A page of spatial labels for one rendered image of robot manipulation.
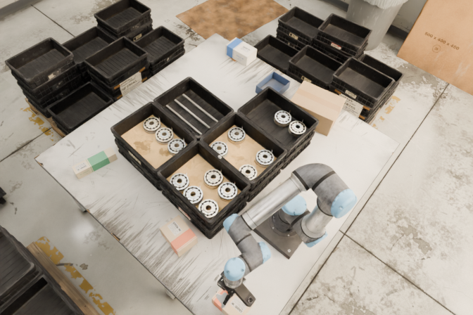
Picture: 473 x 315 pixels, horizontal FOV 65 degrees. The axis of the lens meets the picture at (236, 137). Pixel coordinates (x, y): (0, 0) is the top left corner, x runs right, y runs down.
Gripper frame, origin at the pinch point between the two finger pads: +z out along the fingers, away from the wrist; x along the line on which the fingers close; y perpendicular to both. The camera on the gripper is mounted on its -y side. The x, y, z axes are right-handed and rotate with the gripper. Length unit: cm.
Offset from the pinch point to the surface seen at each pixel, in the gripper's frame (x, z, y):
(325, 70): -204, 49, 65
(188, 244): -5.4, 9.6, 34.0
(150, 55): -114, 48, 187
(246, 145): -68, 4, 49
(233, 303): 1.0, 9.8, -0.8
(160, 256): 6.5, 17.0, 42.3
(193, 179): -31, 4, 55
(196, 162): -40, 4, 62
